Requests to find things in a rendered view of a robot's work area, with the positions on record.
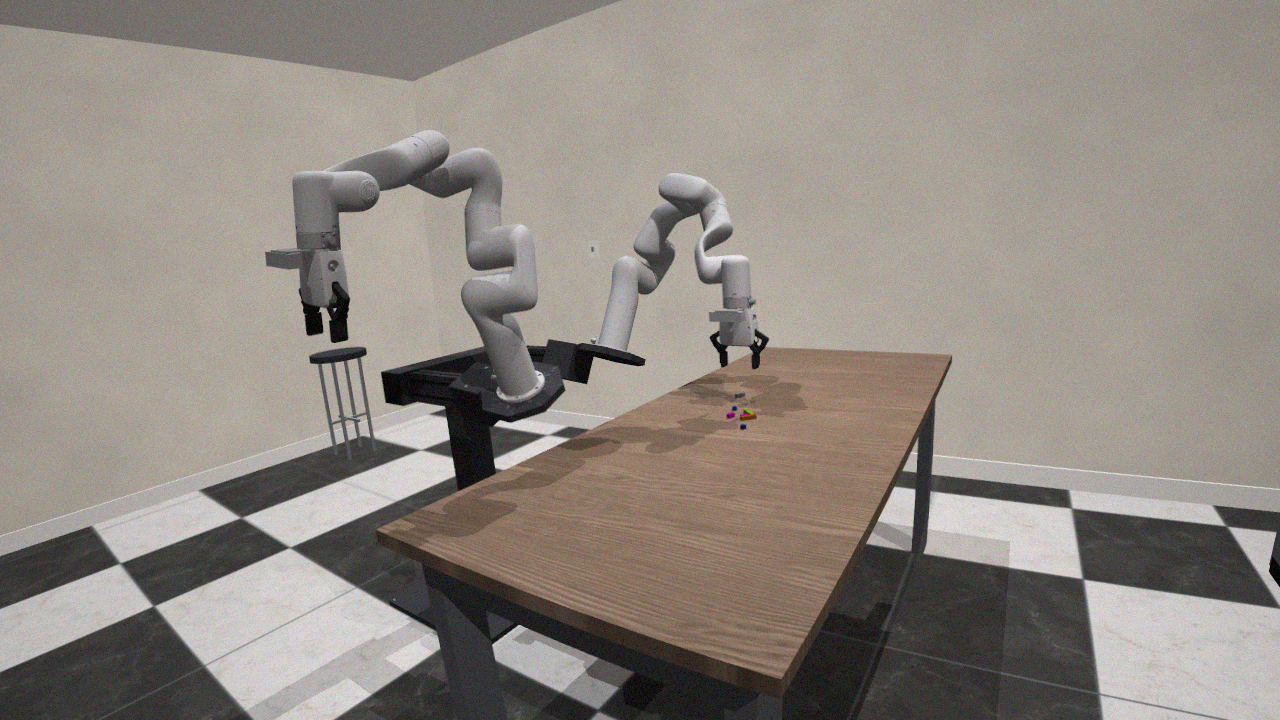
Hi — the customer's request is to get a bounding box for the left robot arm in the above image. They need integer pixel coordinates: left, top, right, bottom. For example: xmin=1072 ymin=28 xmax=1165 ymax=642
xmin=590 ymin=173 xmax=756 ymax=354

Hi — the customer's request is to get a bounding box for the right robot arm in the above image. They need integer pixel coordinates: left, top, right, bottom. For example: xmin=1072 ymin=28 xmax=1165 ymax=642
xmin=265 ymin=129 xmax=545 ymax=404

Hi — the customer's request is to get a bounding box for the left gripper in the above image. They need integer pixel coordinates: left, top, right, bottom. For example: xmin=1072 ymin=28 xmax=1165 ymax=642
xmin=709 ymin=306 xmax=769 ymax=369

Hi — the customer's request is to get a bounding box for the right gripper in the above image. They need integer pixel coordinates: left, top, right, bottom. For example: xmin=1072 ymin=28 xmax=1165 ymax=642
xmin=300 ymin=247 xmax=349 ymax=343

